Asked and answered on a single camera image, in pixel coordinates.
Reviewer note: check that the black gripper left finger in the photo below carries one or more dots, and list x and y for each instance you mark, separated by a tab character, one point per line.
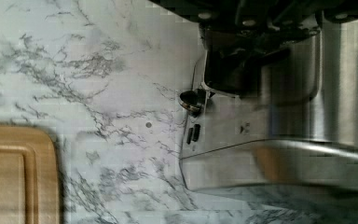
232	14

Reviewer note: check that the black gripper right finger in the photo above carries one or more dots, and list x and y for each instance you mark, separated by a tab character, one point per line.
335	11

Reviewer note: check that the silver two-slot toaster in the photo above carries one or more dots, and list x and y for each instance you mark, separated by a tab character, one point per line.
300	127

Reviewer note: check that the small wooden cutting board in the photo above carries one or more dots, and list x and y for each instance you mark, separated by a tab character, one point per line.
29	185

